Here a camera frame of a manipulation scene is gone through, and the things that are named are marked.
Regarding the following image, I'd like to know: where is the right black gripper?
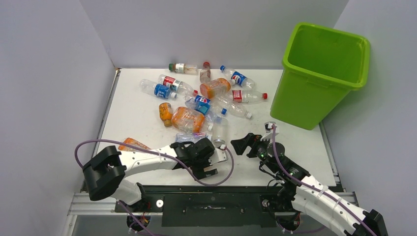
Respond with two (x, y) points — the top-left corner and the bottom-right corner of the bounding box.
(231, 133), (279, 174)

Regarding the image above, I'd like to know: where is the clear bottle silver base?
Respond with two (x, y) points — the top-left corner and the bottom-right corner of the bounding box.
(212, 117), (229, 148)

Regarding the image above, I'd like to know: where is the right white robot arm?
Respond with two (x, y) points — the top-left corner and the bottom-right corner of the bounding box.
(231, 133), (388, 236)

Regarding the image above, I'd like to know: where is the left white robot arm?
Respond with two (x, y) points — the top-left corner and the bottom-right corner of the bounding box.
(82, 138), (228, 212)

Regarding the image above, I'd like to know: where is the green plastic bin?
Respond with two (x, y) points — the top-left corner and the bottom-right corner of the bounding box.
(270, 22), (371, 130)

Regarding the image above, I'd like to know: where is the red label clear bottle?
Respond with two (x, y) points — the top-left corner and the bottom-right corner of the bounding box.
(226, 89), (268, 104)

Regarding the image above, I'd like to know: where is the large orange crushed bottle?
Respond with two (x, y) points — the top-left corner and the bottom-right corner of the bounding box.
(171, 106), (213, 133)

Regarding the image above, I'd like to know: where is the central pepsi bottle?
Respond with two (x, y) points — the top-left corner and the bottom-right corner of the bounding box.
(184, 95), (227, 121)

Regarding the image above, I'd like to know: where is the orange bottle white cap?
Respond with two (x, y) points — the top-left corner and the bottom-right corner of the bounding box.
(200, 78), (236, 99)

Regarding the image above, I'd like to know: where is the small orange bottle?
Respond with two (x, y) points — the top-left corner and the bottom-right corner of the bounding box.
(158, 102), (173, 127)

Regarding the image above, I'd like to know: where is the far pepsi bottle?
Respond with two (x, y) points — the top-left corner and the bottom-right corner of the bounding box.
(220, 65), (256, 90)

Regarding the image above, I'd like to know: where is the orange crushed bottle left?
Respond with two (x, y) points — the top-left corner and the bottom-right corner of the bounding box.
(118, 138), (151, 152)

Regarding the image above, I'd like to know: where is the red cap small bottle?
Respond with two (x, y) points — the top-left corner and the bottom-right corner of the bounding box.
(200, 61), (211, 84)

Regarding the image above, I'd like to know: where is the red blue label bottle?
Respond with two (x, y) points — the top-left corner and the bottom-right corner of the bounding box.
(158, 74), (198, 96)

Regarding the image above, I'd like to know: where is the blue label water bottle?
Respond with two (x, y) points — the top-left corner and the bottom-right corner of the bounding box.
(139, 79), (177, 100)

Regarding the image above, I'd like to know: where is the green cap brown bottle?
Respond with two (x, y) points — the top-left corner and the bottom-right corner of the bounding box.
(168, 63), (198, 75)

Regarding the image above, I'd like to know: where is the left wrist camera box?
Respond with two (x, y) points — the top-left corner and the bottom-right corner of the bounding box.
(208, 148), (228, 166)

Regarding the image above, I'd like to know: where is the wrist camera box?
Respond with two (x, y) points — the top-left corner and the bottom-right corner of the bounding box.
(261, 121), (279, 141)
(208, 148), (228, 166)

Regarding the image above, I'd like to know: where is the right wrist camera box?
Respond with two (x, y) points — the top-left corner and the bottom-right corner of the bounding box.
(261, 121), (279, 141)

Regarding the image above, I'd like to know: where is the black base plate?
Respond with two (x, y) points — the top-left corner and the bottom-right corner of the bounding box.
(115, 185), (300, 228)

